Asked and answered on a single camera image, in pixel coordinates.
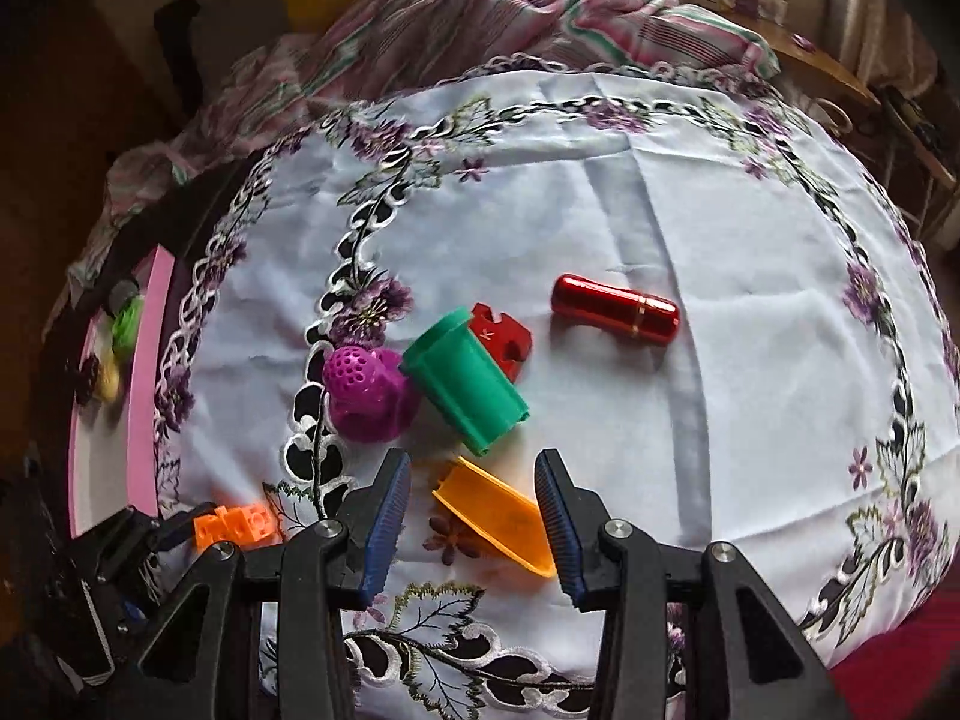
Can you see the bright green toy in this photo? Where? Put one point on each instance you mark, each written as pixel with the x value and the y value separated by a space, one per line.
pixel 127 322

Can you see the small purple item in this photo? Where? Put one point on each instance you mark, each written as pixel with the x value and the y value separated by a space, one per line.
pixel 802 41

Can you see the pink shallow box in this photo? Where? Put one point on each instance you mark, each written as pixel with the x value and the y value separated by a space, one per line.
pixel 146 390

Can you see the wooden desk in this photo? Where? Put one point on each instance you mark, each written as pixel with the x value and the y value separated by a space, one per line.
pixel 832 67

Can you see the striped pink blanket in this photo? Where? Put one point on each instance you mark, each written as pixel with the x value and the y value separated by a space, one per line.
pixel 450 22

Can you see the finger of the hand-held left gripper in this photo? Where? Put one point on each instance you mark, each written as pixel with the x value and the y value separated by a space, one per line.
pixel 112 547
pixel 172 531

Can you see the small yellow toy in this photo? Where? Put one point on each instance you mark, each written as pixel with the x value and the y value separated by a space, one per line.
pixel 109 382

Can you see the orange toy block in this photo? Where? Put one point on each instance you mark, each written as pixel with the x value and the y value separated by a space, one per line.
pixel 236 525

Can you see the patterned curtain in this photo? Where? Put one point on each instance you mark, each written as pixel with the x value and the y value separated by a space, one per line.
pixel 862 7

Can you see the white embroidered tablecloth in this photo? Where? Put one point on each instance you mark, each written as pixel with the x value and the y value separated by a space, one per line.
pixel 675 202

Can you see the green plastic cup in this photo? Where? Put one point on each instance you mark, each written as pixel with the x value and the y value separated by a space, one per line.
pixel 465 379

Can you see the red cloth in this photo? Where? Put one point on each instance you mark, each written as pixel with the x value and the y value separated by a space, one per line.
pixel 900 660

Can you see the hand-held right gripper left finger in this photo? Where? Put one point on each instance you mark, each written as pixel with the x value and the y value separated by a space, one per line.
pixel 382 532

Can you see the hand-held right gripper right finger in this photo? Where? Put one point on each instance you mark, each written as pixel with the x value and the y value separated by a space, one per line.
pixel 561 532

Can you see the purple perforated ball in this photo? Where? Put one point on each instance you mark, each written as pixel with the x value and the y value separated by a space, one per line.
pixel 367 394

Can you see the red plastic piece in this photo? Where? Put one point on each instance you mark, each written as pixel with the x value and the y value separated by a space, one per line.
pixel 501 337

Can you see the black grey flashlight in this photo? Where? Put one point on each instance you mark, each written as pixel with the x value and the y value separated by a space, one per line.
pixel 120 291

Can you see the brown figurine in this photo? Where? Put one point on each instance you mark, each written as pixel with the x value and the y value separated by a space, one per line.
pixel 86 375

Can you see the orange plastic scoop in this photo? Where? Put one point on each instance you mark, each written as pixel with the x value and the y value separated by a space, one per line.
pixel 495 517

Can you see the red metal cylinder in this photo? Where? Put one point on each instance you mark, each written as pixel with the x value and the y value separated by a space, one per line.
pixel 615 307

